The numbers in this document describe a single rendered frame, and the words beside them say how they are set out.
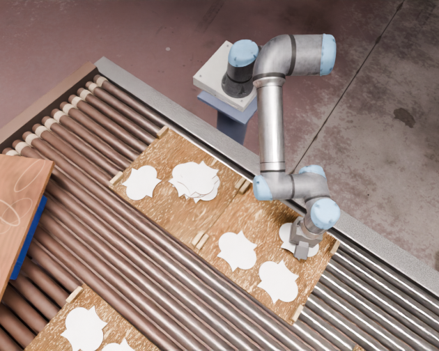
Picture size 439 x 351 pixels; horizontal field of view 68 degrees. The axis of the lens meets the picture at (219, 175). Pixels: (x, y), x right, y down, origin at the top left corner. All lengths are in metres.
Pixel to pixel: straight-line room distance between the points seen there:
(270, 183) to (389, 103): 2.24
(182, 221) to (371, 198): 1.64
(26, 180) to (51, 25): 2.40
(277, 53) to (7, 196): 0.99
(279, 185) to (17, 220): 0.85
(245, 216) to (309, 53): 0.60
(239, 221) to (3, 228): 0.79
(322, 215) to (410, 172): 1.91
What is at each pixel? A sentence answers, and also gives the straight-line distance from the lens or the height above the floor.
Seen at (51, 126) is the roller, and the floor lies 0.92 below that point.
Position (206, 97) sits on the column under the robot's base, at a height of 0.87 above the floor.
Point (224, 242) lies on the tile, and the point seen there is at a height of 0.95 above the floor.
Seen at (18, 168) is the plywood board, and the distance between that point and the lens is 1.35.
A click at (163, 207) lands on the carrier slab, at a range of 1.24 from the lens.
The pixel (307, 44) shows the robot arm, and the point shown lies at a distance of 1.02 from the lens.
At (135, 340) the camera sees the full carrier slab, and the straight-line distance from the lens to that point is 1.17.
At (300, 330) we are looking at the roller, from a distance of 1.21.
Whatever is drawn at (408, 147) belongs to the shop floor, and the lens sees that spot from 2.90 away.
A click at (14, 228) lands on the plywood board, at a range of 1.25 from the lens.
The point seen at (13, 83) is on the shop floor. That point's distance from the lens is 3.17.
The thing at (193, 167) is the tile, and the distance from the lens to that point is 1.24.
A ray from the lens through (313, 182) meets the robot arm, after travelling 0.98.
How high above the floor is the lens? 2.09
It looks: 64 degrees down
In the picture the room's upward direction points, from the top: 6 degrees clockwise
